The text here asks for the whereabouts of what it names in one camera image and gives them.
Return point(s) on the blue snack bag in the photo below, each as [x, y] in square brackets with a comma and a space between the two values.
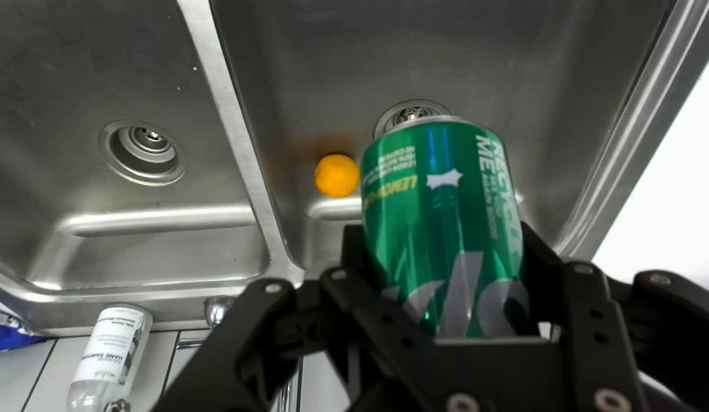
[13, 333]

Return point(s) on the green sprite can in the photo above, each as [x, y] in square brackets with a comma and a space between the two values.
[446, 220]

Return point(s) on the stainless steel double sink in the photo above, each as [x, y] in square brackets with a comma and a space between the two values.
[140, 75]

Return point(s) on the white pump bottle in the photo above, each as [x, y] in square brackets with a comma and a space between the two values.
[111, 355]

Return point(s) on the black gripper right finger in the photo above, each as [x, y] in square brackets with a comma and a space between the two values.
[597, 344]

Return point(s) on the small orange ball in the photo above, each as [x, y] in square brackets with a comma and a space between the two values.
[337, 175]

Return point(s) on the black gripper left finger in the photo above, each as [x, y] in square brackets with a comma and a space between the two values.
[347, 335]

